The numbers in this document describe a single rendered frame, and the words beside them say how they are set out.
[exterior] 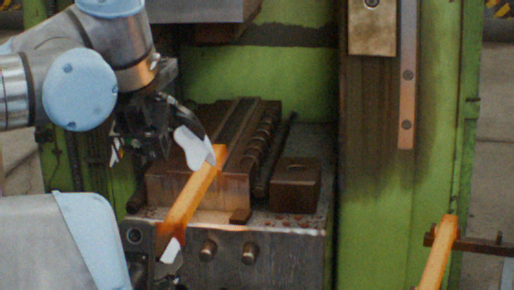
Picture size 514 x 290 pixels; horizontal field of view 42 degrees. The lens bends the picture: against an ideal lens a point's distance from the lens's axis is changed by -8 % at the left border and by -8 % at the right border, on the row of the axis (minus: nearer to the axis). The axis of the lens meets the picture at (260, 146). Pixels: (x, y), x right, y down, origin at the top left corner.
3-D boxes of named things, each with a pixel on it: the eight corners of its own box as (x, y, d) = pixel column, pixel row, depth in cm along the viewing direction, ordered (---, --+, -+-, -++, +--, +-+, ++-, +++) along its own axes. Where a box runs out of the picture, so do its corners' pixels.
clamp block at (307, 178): (315, 215, 131) (316, 183, 128) (269, 213, 132) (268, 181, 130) (321, 187, 142) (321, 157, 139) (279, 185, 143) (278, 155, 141)
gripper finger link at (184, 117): (187, 150, 101) (143, 117, 96) (190, 140, 102) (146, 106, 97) (211, 139, 98) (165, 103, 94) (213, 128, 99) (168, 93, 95)
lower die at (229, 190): (250, 212, 133) (248, 170, 130) (148, 206, 136) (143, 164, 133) (282, 131, 171) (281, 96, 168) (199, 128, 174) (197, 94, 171)
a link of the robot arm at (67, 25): (-4, 66, 69) (85, 15, 72) (-19, 46, 78) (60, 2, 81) (28, 128, 73) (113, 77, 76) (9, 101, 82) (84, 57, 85)
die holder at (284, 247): (319, 411, 141) (325, 231, 125) (149, 393, 148) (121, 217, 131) (340, 275, 193) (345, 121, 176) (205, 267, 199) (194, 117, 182)
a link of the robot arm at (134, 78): (105, 30, 88) (164, 28, 87) (113, 55, 92) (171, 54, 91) (87, 71, 84) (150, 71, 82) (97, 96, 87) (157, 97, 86)
